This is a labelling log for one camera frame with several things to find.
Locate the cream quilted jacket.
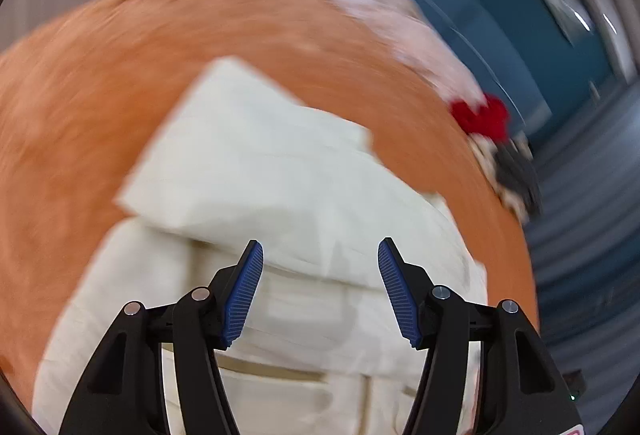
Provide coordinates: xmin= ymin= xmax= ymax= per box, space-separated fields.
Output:
xmin=32 ymin=58 xmax=487 ymax=434

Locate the grey striped curtain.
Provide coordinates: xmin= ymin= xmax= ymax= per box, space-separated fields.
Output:
xmin=525 ymin=85 xmax=639 ymax=433

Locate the grey and white garment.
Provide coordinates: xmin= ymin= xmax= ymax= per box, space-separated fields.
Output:
xmin=468 ymin=134 xmax=542 ymax=225

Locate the red garment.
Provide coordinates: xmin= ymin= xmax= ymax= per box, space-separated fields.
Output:
xmin=449 ymin=94 xmax=510 ymax=143

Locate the orange plush bed cover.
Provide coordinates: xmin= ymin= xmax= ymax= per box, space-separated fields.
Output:
xmin=1 ymin=0 xmax=538 ymax=403

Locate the pink ruffled blanket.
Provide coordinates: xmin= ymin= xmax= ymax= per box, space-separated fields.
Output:
xmin=328 ymin=0 xmax=486 ymax=109

